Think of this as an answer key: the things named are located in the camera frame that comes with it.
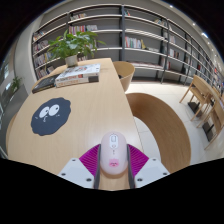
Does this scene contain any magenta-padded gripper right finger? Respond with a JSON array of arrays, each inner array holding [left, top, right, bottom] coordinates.
[[126, 143, 171, 190]]

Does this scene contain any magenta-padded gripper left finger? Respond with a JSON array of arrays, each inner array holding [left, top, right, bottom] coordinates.
[[57, 143, 102, 190]]

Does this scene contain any pale pink computer mouse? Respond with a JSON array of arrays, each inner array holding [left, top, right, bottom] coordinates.
[[99, 131, 129, 176]]

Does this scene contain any dark fuzzy-creature mouse pad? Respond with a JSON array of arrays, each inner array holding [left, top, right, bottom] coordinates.
[[30, 97, 72, 137]]

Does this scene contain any thick book red-lettered spine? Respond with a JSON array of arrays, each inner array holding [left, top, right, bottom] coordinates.
[[55, 75, 100, 88]]

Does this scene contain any black hardcover book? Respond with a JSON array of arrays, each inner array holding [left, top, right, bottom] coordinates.
[[31, 73, 61, 94]]

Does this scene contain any white illustrated cover book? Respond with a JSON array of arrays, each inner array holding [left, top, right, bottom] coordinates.
[[54, 63, 102, 83]]

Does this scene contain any small green floor plant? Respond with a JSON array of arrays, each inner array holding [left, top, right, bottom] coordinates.
[[9, 75, 24, 94]]

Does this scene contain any green potted plant white pot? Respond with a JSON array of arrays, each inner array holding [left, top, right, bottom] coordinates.
[[47, 29, 107, 68]]

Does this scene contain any grey bookshelf unit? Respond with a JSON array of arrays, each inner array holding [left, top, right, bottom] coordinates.
[[31, 3, 224, 94]]

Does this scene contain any ceiling lights group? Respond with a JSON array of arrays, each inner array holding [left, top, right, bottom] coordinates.
[[168, 3, 209, 39]]

